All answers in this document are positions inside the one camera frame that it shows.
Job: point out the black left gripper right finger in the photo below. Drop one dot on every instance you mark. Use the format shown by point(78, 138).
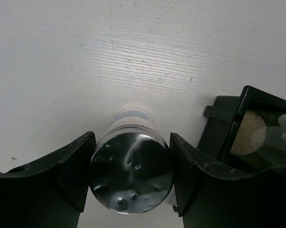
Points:
point(211, 194)

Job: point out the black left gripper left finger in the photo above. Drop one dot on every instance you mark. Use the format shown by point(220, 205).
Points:
point(49, 192)

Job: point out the blue label salt shaker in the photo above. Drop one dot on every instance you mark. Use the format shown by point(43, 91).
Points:
point(131, 169)

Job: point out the white granule shaker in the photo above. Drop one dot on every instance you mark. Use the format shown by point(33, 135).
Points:
point(251, 134)

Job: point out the black three compartment tray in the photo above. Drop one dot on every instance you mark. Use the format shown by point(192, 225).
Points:
point(223, 121)

